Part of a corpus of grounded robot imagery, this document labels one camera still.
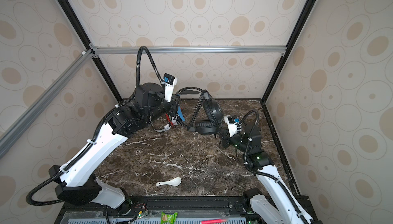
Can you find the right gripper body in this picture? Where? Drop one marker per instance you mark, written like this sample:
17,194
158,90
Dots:
237,142

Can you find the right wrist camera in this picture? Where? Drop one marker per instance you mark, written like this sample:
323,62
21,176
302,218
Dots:
233,124

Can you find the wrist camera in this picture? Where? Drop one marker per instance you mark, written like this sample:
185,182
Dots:
170,82
233,124

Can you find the white ceramic spoon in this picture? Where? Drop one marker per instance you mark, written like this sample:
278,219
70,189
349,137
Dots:
174,182

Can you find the left slanted aluminium rail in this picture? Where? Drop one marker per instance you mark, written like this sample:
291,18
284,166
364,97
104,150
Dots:
17,129

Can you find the pink pen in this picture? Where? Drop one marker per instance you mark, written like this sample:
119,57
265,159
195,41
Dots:
214,221

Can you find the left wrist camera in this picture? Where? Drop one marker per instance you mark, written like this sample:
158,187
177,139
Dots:
170,82

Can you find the left black frame post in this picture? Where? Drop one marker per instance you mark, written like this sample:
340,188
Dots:
82,35

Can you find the green snack packet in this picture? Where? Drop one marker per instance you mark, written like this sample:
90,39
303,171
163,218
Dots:
168,218

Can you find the black frame post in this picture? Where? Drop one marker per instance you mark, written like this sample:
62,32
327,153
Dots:
82,35
304,15

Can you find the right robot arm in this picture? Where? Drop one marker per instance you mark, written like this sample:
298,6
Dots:
285,208

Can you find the right black frame post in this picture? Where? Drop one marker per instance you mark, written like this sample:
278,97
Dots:
304,15

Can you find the horizontal aluminium rail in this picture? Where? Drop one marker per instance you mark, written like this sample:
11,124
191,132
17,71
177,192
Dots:
194,49

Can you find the black headphones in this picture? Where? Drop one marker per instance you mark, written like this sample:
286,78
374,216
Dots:
214,114

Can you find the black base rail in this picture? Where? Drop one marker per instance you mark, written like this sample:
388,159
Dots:
224,205

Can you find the white headphones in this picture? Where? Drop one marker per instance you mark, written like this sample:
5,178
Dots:
164,124

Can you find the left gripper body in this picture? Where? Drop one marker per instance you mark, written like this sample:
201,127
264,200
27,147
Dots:
162,106

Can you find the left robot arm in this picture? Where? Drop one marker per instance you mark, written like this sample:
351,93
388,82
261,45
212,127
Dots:
74,182

